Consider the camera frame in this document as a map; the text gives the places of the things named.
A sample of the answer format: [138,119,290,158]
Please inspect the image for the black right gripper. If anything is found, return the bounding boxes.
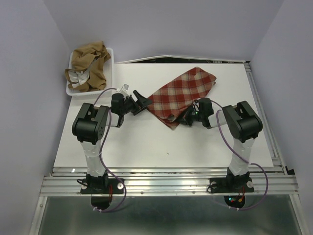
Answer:
[173,104,203,127]

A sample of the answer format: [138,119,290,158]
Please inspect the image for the red plaid skirt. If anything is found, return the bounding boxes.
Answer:
[147,67,217,130]

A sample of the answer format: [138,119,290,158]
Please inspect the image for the aluminium frame rails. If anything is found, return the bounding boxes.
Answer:
[30,63,308,235]

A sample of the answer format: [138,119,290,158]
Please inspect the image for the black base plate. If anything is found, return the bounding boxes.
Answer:
[209,178,254,195]
[80,178,124,195]

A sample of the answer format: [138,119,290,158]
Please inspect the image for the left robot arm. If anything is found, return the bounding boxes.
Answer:
[72,90,152,194]

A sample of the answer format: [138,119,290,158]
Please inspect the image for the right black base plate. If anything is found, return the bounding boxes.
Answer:
[209,178,254,195]

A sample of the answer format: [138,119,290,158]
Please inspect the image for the white plastic basket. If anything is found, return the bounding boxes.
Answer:
[66,47,114,97]

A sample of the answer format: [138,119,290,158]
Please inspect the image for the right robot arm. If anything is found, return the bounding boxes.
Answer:
[176,98,263,194]

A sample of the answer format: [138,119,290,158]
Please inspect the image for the tan brown skirt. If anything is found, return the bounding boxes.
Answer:
[65,41,112,93]

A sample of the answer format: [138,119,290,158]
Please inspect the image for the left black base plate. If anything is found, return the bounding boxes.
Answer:
[80,178,124,195]

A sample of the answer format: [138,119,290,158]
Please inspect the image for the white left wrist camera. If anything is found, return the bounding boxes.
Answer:
[115,84,129,98]

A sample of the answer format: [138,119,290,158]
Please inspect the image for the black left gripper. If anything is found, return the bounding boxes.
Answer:
[121,90,153,115]

